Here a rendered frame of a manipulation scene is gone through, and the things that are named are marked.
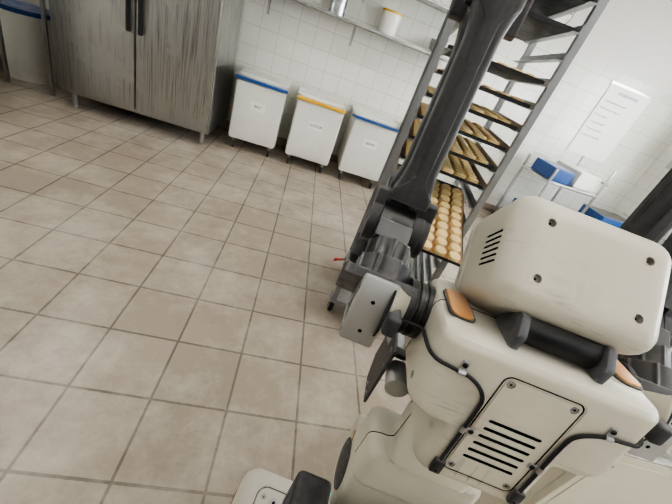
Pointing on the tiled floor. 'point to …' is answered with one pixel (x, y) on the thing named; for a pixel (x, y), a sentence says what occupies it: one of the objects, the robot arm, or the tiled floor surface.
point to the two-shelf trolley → (554, 185)
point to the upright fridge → (150, 56)
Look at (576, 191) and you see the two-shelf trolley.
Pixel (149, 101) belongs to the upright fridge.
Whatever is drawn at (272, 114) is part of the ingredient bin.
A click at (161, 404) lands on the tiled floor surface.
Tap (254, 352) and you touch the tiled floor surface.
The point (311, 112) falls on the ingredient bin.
